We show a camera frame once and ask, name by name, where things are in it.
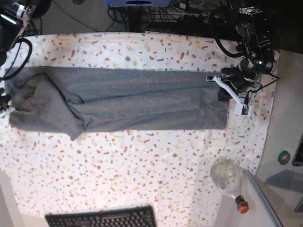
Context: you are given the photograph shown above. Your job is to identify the terrazzo pattern tablecloth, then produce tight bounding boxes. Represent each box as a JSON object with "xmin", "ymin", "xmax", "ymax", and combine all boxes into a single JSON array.
[{"xmin": 0, "ymin": 33, "xmax": 276, "ymax": 227}]

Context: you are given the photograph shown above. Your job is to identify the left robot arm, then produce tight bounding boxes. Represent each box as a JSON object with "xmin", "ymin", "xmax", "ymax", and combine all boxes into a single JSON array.
[{"xmin": 209, "ymin": 0, "xmax": 275, "ymax": 104}]

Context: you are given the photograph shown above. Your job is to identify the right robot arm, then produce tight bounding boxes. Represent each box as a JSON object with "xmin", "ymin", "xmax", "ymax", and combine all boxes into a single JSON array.
[{"xmin": 0, "ymin": 0, "xmax": 38, "ymax": 82}]

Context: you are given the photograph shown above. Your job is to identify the smartphone at right edge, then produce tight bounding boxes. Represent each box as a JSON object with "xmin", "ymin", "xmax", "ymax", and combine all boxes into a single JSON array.
[{"xmin": 292, "ymin": 137, "xmax": 303, "ymax": 166}]

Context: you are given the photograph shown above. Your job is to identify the grey metal rail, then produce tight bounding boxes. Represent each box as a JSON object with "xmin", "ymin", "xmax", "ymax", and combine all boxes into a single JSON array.
[{"xmin": 243, "ymin": 170, "xmax": 283, "ymax": 227}]

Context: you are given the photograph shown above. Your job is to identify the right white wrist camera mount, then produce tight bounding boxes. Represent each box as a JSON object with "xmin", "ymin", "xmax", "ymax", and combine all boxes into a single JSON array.
[{"xmin": 0, "ymin": 107, "xmax": 16, "ymax": 118}]

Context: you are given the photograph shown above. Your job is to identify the black keyboard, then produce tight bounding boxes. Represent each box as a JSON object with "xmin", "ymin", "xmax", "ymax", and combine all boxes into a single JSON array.
[{"xmin": 45, "ymin": 206, "xmax": 157, "ymax": 227}]

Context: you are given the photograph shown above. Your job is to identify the black power strip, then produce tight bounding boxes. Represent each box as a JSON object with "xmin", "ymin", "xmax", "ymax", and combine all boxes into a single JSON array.
[{"xmin": 177, "ymin": 13, "xmax": 229, "ymax": 25}]

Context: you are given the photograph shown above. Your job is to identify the green tape roll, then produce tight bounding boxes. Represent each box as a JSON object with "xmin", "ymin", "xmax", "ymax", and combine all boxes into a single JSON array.
[{"xmin": 278, "ymin": 151, "xmax": 290, "ymax": 165}]

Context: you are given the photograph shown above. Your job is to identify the blue box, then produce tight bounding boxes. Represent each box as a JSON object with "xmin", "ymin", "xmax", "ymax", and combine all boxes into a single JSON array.
[{"xmin": 105, "ymin": 0, "xmax": 179, "ymax": 7}]

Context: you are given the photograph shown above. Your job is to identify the grey t-shirt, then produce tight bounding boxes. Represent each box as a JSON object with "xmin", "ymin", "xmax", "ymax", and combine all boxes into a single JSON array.
[{"xmin": 5, "ymin": 67, "xmax": 229, "ymax": 140}]

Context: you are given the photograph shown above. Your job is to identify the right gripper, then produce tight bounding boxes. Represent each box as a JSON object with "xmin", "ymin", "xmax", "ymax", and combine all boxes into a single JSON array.
[{"xmin": 0, "ymin": 88, "xmax": 12, "ymax": 114}]

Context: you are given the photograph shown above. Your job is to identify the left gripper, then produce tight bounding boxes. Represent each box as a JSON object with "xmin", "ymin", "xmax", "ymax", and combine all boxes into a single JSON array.
[{"xmin": 221, "ymin": 60, "xmax": 262, "ymax": 102}]

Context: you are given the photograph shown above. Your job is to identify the clear bottle with orange cap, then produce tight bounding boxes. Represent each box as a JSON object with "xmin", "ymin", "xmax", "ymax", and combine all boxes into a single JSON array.
[{"xmin": 210, "ymin": 157, "xmax": 249, "ymax": 214}]

